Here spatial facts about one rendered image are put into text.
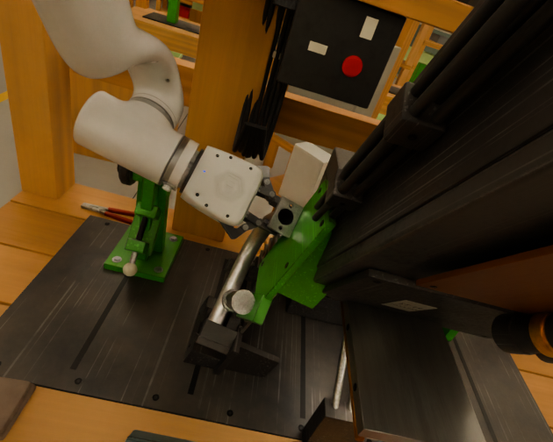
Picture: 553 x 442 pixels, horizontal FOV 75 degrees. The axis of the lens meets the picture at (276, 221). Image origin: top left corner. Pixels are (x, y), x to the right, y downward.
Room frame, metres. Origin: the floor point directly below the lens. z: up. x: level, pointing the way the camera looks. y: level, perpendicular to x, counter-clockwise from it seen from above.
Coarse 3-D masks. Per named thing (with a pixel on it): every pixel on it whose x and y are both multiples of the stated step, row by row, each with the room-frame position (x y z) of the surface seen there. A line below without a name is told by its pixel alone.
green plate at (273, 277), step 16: (320, 192) 0.48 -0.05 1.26; (304, 208) 0.50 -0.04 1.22; (304, 224) 0.45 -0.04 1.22; (320, 224) 0.41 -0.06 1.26; (288, 240) 0.46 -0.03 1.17; (304, 240) 0.41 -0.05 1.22; (320, 240) 0.39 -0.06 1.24; (272, 256) 0.47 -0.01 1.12; (288, 256) 0.42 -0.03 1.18; (304, 256) 0.39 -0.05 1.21; (320, 256) 0.41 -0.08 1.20; (272, 272) 0.43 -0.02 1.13; (288, 272) 0.39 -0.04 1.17; (304, 272) 0.41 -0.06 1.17; (256, 288) 0.43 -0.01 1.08; (272, 288) 0.39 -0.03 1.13; (288, 288) 0.40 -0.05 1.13; (304, 288) 0.41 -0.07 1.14; (320, 288) 0.41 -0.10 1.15; (304, 304) 0.41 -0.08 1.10
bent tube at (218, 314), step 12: (288, 204) 0.49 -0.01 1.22; (276, 216) 0.47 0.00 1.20; (288, 216) 0.50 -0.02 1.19; (276, 228) 0.46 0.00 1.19; (288, 228) 0.47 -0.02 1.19; (252, 240) 0.53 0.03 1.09; (264, 240) 0.54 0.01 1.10; (240, 252) 0.52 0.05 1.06; (252, 252) 0.52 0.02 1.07; (240, 264) 0.50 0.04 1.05; (228, 276) 0.48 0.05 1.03; (240, 276) 0.48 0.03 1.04; (228, 288) 0.46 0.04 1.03; (240, 288) 0.48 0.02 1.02; (216, 312) 0.43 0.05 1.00; (228, 312) 0.44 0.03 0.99
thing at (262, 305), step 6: (258, 294) 0.41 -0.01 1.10; (264, 294) 0.39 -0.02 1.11; (258, 300) 0.39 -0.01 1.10; (264, 300) 0.39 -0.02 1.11; (258, 306) 0.38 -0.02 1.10; (264, 306) 0.38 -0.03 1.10; (252, 312) 0.38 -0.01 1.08; (258, 312) 0.37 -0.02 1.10; (264, 312) 0.37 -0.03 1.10; (246, 318) 0.38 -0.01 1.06; (252, 318) 0.36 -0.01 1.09; (258, 318) 0.36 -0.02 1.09; (264, 318) 0.37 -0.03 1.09
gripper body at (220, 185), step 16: (208, 160) 0.47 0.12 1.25; (224, 160) 0.48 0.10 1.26; (240, 160) 0.50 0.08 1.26; (192, 176) 0.45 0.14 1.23; (208, 176) 0.46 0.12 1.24; (224, 176) 0.47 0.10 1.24; (240, 176) 0.48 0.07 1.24; (256, 176) 0.49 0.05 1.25; (192, 192) 0.44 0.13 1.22; (208, 192) 0.44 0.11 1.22; (224, 192) 0.46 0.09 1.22; (240, 192) 0.46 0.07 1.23; (256, 192) 0.48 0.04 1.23; (208, 208) 0.43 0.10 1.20; (224, 208) 0.44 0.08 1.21; (240, 208) 0.45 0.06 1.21
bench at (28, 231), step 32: (96, 192) 0.78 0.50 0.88; (0, 224) 0.56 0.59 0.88; (32, 224) 0.59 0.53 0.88; (64, 224) 0.62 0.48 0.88; (128, 224) 0.70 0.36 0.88; (0, 256) 0.48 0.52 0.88; (32, 256) 0.50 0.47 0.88; (0, 288) 0.41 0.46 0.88; (544, 384) 0.64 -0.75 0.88; (544, 416) 0.55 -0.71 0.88
